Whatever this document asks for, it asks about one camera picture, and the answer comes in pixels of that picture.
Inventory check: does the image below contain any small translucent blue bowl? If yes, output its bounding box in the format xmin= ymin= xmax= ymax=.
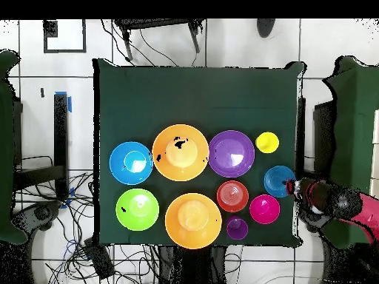
xmin=263 ymin=165 xmax=297 ymax=198

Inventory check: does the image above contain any large orange bowl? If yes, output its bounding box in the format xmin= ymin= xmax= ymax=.
xmin=151 ymin=124 xmax=210 ymax=182
xmin=164 ymin=192 xmax=223 ymax=250

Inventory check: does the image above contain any pink bowl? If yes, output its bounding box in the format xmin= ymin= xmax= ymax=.
xmin=249 ymin=194 xmax=281 ymax=226

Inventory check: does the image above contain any yellow cup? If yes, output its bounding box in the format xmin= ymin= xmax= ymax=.
xmin=255 ymin=132 xmax=280 ymax=155

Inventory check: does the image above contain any small red-orange bowl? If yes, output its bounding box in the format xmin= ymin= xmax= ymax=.
xmin=216 ymin=180 xmax=250 ymax=214

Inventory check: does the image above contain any purple cup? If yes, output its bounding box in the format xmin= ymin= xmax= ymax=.
xmin=226 ymin=214 xmax=249 ymax=241

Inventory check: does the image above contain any wide purple bowl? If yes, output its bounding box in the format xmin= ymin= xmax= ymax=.
xmin=208 ymin=129 xmax=256 ymax=179

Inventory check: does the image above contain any neighbouring green table cloth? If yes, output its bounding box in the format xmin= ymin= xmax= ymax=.
xmin=321 ymin=55 xmax=379 ymax=249
xmin=0 ymin=50 xmax=29 ymax=245

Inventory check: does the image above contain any dark green tablecloth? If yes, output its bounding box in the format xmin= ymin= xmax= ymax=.
xmin=93 ymin=58 xmax=306 ymax=248

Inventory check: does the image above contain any green bowl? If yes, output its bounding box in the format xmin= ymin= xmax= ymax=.
xmin=115 ymin=188 xmax=160 ymax=232

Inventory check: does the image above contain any person's shoe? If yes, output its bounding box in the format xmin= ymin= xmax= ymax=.
xmin=256 ymin=18 xmax=276 ymax=38

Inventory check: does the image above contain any opaque blue bowl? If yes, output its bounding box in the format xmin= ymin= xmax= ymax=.
xmin=108 ymin=141 xmax=154 ymax=186

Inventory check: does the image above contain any black power strip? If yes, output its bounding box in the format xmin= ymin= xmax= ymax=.
xmin=83 ymin=237 xmax=115 ymax=280

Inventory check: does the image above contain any black metal stand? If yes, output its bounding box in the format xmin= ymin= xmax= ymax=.
xmin=113 ymin=18 xmax=205 ymax=61

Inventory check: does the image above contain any black beam with blue tape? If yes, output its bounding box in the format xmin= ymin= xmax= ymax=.
xmin=13 ymin=91 xmax=73 ymax=202

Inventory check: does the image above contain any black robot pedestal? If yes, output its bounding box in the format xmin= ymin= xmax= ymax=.
xmin=156 ymin=245 xmax=229 ymax=284

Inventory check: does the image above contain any bundle of floor cables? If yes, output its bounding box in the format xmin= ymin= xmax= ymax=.
xmin=14 ymin=155 xmax=161 ymax=284

